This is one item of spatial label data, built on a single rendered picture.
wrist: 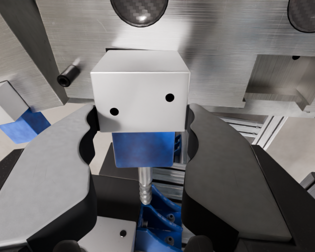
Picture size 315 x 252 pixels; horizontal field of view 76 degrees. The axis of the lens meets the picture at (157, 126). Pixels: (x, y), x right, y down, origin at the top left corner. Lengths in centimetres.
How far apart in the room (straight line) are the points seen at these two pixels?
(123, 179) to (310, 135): 137
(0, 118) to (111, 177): 21
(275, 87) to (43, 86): 23
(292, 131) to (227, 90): 137
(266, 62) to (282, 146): 142
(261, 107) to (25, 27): 29
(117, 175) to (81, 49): 28
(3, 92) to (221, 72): 22
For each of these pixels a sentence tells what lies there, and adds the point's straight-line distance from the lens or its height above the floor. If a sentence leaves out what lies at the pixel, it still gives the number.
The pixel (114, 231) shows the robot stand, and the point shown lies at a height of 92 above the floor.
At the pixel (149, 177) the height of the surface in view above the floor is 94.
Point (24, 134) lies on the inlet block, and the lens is 30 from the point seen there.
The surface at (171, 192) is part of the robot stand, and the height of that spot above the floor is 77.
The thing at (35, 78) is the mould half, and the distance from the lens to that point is 25.
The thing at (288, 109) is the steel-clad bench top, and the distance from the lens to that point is 32.
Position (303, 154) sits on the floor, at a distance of 173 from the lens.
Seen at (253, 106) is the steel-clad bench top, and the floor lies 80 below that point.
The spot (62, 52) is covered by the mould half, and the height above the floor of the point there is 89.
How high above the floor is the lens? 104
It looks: 50 degrees down
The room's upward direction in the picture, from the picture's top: 171 degrees counter-clockwise
